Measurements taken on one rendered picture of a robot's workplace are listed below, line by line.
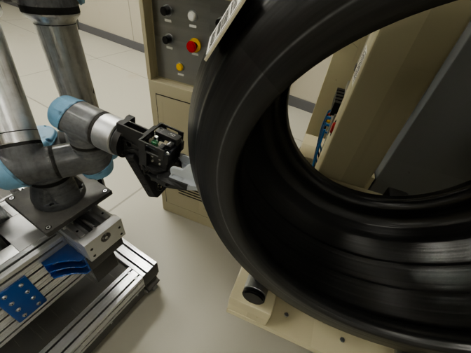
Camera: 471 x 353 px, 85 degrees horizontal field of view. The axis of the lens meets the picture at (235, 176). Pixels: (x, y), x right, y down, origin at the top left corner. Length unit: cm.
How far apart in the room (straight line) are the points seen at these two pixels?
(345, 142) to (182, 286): 116
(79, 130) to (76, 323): 91
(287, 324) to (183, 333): 87
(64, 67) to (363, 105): 70
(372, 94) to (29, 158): 72
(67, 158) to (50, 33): 28
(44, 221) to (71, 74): 44
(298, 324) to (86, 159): 58
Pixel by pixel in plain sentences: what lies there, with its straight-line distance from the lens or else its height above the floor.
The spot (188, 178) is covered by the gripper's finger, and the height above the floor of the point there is 105.
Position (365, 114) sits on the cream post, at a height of 114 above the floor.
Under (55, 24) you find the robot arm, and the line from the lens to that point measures 76.
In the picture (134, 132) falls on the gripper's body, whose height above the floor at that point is 111.
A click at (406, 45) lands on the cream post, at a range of 61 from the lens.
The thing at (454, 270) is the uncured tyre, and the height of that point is 99.
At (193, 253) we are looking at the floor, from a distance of 161.
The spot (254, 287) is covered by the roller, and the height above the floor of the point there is 92.
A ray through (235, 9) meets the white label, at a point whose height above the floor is 135.
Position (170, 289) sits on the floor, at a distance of 152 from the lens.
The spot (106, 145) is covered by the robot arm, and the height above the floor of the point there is 108.
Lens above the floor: 138
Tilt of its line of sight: 42 degrees down
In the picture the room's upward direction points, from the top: 9 degrees clockwise
